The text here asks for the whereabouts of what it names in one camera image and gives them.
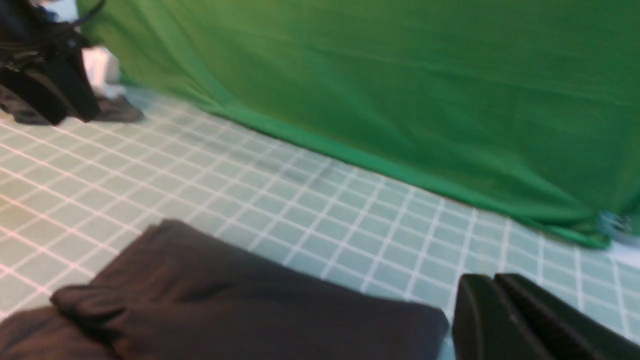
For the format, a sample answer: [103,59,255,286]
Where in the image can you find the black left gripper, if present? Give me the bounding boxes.
[0,0,101,126]

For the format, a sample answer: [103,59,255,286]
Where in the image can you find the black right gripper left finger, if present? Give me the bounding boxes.
[452,274,554,360]

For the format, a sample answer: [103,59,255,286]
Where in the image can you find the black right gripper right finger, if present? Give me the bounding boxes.
[494,273,640,360]

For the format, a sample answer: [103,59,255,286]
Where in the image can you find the dark gray long-sleeved shirt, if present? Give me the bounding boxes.
[1,219,450,360]

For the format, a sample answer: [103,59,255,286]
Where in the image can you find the crumpled white garment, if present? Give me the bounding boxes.
[81,46,126,100]

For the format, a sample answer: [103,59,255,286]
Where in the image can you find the crumpled dark gray garment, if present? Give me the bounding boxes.
[0,85,146,126]

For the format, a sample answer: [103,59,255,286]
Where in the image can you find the teal grid tablecloth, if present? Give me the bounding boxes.
[1,89,639,360]

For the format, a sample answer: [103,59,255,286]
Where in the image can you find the green backdrop cloth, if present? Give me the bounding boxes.
[81,0,640,249]

